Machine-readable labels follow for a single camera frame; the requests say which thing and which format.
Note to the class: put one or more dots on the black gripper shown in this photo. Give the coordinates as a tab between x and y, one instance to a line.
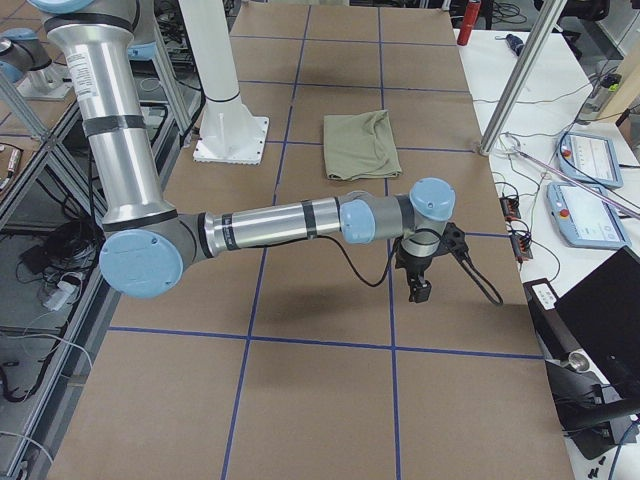
414	266

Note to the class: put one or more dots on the olive green long-sleeve shirt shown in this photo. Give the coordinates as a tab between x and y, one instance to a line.
360	146

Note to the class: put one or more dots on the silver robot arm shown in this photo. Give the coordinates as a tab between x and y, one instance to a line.
26	63
154	233

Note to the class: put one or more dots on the black box with white label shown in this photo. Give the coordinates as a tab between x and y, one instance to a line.
555	320

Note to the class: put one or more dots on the near blue teach pendant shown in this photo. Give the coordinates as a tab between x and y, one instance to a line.
583	219

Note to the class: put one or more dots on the blue teach pendant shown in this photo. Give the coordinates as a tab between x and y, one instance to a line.
589	158
583	219

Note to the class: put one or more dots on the black laptop on stand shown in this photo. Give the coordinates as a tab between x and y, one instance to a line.
595	388

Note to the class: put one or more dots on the far blue teach pendant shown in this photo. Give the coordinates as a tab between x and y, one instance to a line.
589	158

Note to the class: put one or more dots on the folded dark blue umbrella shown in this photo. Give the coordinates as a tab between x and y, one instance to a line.
515	44

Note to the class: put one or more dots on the red cylinder bottle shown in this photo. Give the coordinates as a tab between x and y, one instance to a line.
468	21

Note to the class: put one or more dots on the white power strip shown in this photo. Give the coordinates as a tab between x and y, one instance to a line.
65	289

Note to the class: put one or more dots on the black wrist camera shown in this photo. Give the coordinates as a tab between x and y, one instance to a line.
454	242

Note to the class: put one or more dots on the near black cable hub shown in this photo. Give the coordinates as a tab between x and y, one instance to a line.
521	242

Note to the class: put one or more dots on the white camera mast with base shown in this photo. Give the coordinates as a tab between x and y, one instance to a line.
229	132

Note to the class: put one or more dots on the aluminium frame post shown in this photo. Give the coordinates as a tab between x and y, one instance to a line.
542	28

